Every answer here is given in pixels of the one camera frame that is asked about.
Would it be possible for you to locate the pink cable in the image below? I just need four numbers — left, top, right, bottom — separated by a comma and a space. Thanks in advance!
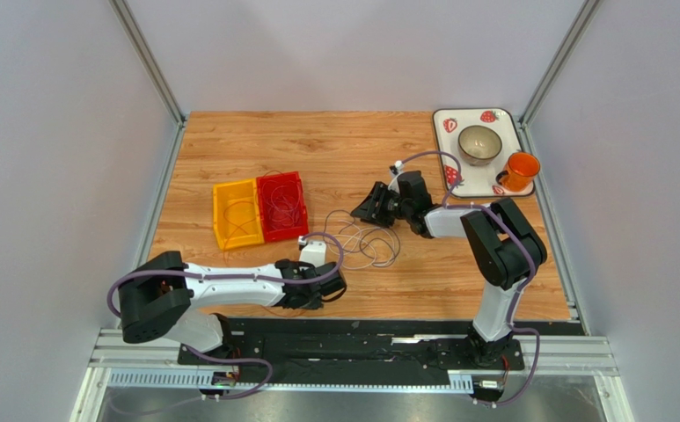
260, 181, 305, 227

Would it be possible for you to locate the red cable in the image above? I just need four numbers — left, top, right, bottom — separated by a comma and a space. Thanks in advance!
260, 169, 307, 232

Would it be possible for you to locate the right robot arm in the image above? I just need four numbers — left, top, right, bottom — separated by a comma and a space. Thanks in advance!
351, 171, 547, 344

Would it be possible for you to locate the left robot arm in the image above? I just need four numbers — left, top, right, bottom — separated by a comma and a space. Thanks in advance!
106, 251, 347, 353

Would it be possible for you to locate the strawberry pattern tray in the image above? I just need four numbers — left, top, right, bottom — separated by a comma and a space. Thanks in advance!
432, 108, 535, 199

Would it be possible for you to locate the red plastic bin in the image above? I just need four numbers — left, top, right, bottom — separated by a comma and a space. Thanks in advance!
256, 171, 309, 243

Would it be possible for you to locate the beige ceramic bowl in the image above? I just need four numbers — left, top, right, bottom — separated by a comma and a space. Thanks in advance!
457, 125, 502, 166

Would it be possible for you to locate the yellow plastic bin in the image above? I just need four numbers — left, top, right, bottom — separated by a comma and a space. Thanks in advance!
212, 178, 265, 251

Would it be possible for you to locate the orange mug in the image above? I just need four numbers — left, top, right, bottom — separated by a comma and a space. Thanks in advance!
495, 151, 541, 192

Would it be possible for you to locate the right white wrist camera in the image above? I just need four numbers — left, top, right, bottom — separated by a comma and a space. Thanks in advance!
388, 160, 405, 193

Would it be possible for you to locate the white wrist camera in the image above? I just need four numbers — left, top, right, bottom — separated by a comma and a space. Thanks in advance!
388, 160, 405, 193
297, 236, 327, 267

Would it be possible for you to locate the blue cable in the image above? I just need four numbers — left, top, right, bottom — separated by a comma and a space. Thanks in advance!
322, 209, 402, 267

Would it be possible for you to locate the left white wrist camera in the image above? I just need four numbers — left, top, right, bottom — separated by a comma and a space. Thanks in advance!
297, 236, 327, 267

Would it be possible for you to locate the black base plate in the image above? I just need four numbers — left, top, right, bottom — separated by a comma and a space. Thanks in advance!
122, 316, 525, 388

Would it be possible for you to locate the aluminium frame rail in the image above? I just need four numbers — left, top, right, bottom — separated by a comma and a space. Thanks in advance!
109, 0, 186, 127

